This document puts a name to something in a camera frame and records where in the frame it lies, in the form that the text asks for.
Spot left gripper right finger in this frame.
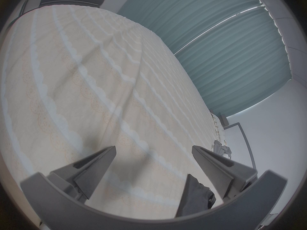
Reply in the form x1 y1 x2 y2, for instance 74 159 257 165
192 145 258 201

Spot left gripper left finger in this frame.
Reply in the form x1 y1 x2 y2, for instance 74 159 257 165
49 146 117 203

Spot black T-shirt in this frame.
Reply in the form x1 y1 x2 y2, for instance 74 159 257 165
176 174 216 218

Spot pile of clothes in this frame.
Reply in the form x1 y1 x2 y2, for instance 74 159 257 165
212 140 232 158

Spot bed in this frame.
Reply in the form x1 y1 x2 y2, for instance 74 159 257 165
0 5 257 220

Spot white printed pillow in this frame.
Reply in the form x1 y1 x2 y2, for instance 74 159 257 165
211 113 227 145

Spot grey bedside table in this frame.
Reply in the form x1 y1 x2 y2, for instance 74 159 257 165
217 113 230 128

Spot blue-green curtain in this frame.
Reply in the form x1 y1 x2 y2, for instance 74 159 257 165
119 0 261 55
175 6 293 116

